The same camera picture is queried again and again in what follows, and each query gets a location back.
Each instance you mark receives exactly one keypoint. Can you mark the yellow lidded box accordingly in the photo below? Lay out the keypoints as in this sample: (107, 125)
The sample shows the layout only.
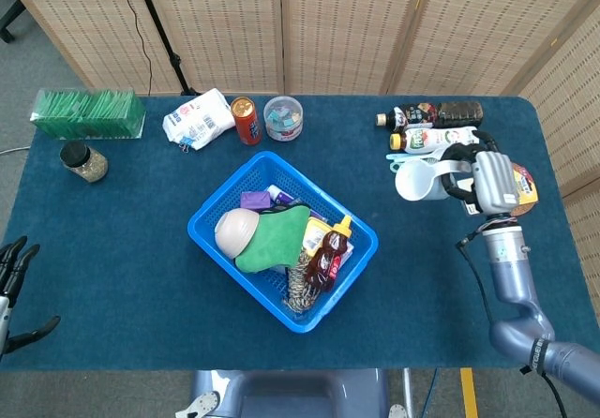
(313, 233)

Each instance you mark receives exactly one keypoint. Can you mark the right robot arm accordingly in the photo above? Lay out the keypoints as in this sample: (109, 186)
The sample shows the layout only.
(513, 273)

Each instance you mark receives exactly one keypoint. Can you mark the glass jar with black lid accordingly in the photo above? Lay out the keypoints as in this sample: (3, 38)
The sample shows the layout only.
(84, 162)

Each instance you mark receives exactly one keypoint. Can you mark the black tripod stand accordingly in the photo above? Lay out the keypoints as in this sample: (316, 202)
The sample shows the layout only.
(161, 34)

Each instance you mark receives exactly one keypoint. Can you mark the braided twine bundle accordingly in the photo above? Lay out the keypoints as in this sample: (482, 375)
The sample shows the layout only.
(300, 287)

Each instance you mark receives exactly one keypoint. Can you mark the bamboo folding screen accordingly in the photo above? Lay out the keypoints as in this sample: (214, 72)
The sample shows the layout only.
(351, 29)

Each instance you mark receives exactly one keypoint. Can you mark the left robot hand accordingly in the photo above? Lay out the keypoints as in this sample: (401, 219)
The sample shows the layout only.
(16, 263)

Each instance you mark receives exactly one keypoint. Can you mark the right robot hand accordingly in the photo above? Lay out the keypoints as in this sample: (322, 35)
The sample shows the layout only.
(494, 183)

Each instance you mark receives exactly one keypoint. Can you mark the white printed bag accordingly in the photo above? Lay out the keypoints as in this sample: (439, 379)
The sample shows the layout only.
(199, 118)

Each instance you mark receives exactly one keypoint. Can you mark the purple white tube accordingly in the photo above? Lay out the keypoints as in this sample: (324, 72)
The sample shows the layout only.
(281, 195)

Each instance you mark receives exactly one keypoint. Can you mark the clear jar of clips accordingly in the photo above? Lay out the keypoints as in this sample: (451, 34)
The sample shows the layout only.
(282, 118)

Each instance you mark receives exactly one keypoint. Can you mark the robot torso base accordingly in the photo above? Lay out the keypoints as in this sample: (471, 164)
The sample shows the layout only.
(290, 394)

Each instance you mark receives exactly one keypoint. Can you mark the blue binder clip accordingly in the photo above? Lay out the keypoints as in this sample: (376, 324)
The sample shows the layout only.
(186, 144)

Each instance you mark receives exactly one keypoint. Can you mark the dark sauce bottle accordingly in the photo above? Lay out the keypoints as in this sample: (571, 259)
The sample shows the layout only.
(422, 114)

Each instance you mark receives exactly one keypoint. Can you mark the small white purple box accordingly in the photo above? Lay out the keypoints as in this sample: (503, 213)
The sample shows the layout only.
(348, 254)

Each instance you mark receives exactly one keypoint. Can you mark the razor in yellow package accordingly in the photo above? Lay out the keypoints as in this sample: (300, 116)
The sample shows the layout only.
(527, 186)

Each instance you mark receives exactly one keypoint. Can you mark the round woven coaster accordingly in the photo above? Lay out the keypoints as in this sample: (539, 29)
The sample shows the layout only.
(522, 209)

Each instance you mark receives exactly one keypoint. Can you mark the blue plastic basket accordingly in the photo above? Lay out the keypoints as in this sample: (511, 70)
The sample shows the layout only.
(304, 322)

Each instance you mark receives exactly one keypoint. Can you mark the black chair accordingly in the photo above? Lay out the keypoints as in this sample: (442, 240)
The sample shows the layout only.
(9, 15)

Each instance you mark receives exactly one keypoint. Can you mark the green cloth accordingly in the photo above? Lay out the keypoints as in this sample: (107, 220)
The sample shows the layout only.
(276, 240)

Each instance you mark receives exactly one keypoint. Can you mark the red drink can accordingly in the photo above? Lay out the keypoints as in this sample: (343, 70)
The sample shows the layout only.
(247, 123)

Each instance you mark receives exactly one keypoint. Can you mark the clear box of green packets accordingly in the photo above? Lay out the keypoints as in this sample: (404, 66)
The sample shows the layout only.
(89, 113)

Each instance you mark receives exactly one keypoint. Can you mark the beige bowl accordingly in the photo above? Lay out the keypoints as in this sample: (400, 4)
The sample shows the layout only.
(234, 230)

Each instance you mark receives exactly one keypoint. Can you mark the honey bear bottle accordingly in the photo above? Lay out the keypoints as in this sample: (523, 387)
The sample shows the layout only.
(328, 254)

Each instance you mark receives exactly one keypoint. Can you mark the white bottle with yellow cap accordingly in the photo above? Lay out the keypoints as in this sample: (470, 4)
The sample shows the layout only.
(431, 139)

